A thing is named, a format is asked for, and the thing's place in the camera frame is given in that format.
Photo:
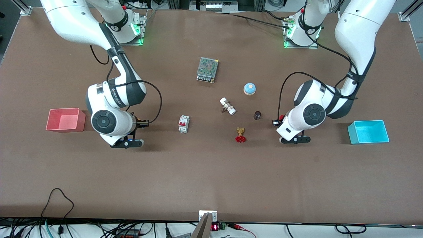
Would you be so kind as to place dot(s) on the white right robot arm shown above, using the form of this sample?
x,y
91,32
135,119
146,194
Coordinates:
x,y
72,19

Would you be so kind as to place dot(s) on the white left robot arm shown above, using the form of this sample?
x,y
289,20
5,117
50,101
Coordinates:
x,y
360,29

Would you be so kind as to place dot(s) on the dark brown knob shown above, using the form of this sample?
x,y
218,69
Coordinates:
x,y
257,115

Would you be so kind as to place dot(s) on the white red circuit breaker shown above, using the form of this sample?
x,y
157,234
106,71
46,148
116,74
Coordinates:
x,y
183,124

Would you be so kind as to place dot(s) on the blue white round button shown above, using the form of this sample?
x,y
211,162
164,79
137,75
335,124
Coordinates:
x,y
249,88

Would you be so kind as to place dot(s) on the white cylindrical fitting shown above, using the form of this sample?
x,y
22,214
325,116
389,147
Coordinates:
x,y
228,106

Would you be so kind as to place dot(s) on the blue plastic bin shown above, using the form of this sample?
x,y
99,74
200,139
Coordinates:
x,y
355,137

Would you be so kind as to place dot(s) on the pink plastic bin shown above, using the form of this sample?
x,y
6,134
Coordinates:
x,y
54,127

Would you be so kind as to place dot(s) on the metal mesh power supply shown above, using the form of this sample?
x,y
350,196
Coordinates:
x,y
207,67

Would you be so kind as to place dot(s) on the small red digit display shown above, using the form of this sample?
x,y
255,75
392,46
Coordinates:
x,y
215,227

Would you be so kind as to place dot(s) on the grey electrical box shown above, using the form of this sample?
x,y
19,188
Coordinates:
x,y
213,6

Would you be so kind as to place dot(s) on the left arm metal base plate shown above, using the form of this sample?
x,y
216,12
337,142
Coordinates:
x,y
302,47

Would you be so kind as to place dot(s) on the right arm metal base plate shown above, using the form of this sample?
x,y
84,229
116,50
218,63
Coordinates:
x,y
141,33

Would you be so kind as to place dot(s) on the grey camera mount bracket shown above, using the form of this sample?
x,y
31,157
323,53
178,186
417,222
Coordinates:
x,y
205,228

